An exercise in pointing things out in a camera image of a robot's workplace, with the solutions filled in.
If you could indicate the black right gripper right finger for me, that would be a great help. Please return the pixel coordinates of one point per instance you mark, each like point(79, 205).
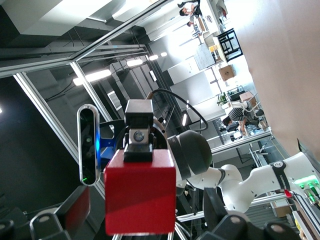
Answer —
point(217, 217)

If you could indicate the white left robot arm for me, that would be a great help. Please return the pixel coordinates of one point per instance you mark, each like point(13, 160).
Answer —
point(240, 190)

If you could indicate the whiteboard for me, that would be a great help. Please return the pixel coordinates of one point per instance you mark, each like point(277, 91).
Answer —
point(203, 57)

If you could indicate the person in striped shirt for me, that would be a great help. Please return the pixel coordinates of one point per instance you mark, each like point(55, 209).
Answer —
point(236, 113)

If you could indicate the aluminium cage post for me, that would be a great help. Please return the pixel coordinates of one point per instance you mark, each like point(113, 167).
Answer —
point(48, 112)

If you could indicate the long ceiling light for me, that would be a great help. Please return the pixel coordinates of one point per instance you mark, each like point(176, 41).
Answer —
point(100, 75)
point(134, 62)

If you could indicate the person in white shirt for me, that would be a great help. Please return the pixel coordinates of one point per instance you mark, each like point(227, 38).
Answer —
point(186, 10)

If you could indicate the wall air vent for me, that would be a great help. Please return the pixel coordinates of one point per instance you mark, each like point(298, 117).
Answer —
point(114, 100)

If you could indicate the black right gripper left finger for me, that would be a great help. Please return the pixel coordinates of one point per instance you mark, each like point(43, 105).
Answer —
point(50, 225)

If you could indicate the black frame shelf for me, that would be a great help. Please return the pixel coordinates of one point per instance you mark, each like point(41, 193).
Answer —
point(226, 33)

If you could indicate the cardboard box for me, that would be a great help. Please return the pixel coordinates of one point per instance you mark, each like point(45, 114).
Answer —
point(227, 72)

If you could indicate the red wooden cube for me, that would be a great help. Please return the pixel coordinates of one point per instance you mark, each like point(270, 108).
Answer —
point(140, 200)

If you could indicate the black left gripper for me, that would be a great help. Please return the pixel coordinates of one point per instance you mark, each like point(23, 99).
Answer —
point(158, 140)

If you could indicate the green potted plant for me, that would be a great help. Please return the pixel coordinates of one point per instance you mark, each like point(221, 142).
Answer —
point(222, 98)

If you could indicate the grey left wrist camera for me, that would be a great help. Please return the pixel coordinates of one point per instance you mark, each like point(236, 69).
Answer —
point(87, 150)

